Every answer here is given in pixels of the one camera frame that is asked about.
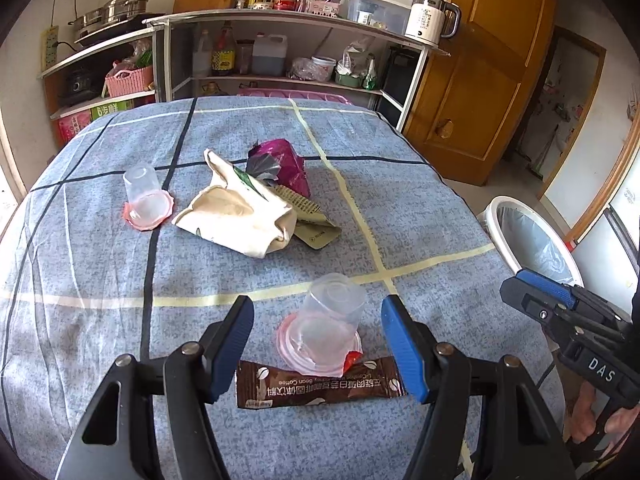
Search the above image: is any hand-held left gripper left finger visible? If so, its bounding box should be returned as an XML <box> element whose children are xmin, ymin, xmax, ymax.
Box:
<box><xmin>55</xmin><ymin>295</ymin><xmax>256</xmax><ymax>480</ymax></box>

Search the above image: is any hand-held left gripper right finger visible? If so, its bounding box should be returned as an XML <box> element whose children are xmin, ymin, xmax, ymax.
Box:
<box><xmin>380</xmin><ymin>294</ymin><xmax>566</xmax><ymax>480</ymax></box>

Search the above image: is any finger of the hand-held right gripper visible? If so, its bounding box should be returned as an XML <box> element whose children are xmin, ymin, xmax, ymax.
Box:
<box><xmin>516</xmin><ymin>268</ymin><xmax>583</xmax><ymax>312</ymax></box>
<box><xmin>500</xmin><ymin>277</ymin><xmax>581</xmax><ymax>343</ymax></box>

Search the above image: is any red-lid jelly cup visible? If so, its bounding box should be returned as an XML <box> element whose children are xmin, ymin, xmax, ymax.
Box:
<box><xmin>276</xmin><ymin>272</ymin><xmax>366</xmax><ymax>378</ymax></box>

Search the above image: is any brown coffee packet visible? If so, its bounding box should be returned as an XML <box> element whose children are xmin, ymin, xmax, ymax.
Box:
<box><xmin>235</xmin><ymin>355</ymin><xmax>408</xmax><ymax>409</ymax></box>

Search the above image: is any white trash bin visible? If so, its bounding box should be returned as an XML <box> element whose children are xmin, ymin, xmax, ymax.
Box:
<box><xmin>482</xmin><ymin>196</ymin><xmax>586</xmax><ymax>291</ymax></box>

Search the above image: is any clear plastic cup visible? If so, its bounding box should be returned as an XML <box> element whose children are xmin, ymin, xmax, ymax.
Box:
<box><xmin>121</xmin><ymin>165</ymin><xmax>177</xmax><ymax>232</ymax></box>

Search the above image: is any person's right hand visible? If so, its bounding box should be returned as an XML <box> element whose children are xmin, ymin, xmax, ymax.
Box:
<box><xmin>570</xmin><ymin>385</ymin><xmax>635</xmax><ymax>448</ymax></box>

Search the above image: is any grey bin liner bag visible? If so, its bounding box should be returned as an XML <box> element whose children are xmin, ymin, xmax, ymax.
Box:
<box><xmin>500</xmin><ymin>207</ymin><xmax>576</xmax><ymax>286</ymax></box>

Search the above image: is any cream paper bag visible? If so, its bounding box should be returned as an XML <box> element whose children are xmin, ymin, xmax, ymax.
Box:
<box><xmin>171</xmin><ymin>148</ymin><xmax>298</xmax><ymax>259</ymax></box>

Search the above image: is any olive green packet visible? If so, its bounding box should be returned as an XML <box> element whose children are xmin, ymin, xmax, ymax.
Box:
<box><xmin>274</xmin><ymin>185</ymin><xmax>342</xmax><ymax>251</ymax></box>

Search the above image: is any blue plaid tablecloth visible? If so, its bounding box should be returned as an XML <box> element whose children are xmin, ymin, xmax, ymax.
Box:
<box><xmin>0</xmin><ymin>97</ymin><xmax>571</xmax><ymax>480</ymax></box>

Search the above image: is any magenta foil wrapper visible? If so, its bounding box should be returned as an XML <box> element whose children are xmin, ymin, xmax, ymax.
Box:
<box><xmin>246</xmin><ymin>138</ymin><xmax>311</xmax><ymax>198</ymax></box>

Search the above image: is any wooden door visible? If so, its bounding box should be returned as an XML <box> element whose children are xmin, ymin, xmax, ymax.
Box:
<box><xmin>402</xmin><ymin>0</ymin><xmax>561</xmax><ymax>186</ymax></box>

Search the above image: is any pink plastic tray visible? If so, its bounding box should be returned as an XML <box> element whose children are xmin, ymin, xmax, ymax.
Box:
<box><xmin>237</xmin><ymin>86</ymin><xmax>353</xmax><ymax>107</ymax></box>

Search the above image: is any green cardboard box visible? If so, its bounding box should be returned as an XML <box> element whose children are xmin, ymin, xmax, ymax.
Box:
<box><xmin>90</xmin><ymin>99</ymin><xmax>135</xmax><ymax>122</ymax></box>

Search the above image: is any pink cardboard box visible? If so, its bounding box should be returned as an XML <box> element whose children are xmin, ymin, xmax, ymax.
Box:
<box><xmin>57</xmin><ymin>112</ymin><xmax>93</xmax><ymax>146</ymax></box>

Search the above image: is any pink woven basket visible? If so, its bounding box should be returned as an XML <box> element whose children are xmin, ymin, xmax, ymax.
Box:
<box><xmin>104</xmin><ymin>65</ymin><xmax>153</xmax><ymax>99</ymax></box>

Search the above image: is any crumpled clear plastic bag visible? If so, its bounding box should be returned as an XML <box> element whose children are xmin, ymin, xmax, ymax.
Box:
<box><xmin>290</xmin><ymin>57</ymin><xmax>321</xmax><ymax>81</ymax></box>

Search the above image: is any white plastic bottle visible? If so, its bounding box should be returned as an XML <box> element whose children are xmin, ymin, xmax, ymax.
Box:
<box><xmin>192</xmin><ymin>30</ymin><xmax>212</xmax><ymax>78</ymax></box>

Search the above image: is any soy sauce bottle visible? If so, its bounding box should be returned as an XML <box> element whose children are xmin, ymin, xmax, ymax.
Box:
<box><xmin>211</xmin><ymin>21</ymin><xmax>237</xmax><ymax>77</ymax></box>

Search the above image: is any plastic jerrycan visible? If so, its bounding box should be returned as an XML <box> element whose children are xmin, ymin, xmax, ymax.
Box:
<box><xmin>251</xmin><ymin>33</ymin><xmax>288</xmax><ymax>77</ymax></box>

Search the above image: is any white plastic jar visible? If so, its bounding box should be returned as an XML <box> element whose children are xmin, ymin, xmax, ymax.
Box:
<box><xmin>311</xmin><ymin>56</ymin><xmax>337</xmax><ymax>82</ymax></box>

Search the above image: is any white electric kettle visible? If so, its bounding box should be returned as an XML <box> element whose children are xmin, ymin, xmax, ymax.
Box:
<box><xmin>404</xmin><ymin>0</ymin><xmax>461</xmax><ymax>46</ymax></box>

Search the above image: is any black kitchen appliance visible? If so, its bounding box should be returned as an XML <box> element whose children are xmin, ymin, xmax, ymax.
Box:
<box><xmin>60</xmin><ymin>65</ymin><xmax>103</xmax><ymax>106</ymax></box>

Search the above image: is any small metal shelf unit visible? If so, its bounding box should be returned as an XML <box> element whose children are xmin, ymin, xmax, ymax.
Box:
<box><xmin>37</xmin><ymin>25</ymin><xmax>166</xmax><ymax>136</ymax></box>

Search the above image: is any clear plastic storage box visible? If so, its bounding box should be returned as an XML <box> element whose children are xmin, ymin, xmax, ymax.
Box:
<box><xmin>346</xmin><ymin>0</ymin><xmax>412</xmax><ymax>35</ymax></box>

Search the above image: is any black induction cooker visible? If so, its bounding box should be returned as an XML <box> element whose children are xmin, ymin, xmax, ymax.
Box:
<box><xmin>74</xmin><ymin>12</ymin><xmax>166</xmax><ymax>46</ymax></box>

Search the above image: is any large metal shelf unit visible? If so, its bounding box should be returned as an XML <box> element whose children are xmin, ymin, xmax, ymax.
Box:
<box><xmin>142</xmin><ymin>8</ymin><xmax>451</xmax><ymax>131</ymax></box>

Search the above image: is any yellow power strip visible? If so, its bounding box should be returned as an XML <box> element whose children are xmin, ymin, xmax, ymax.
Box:
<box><xmin>42</xmin><ymin>26</ymin><xmax>60</xmax><ymax>71</ymax></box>

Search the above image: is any steel steamer pot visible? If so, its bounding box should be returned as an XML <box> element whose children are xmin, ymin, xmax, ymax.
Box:
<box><xmin>67</xmin><ymin>0</ymin><xmax>151</xmax><ymax>31</ymax></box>

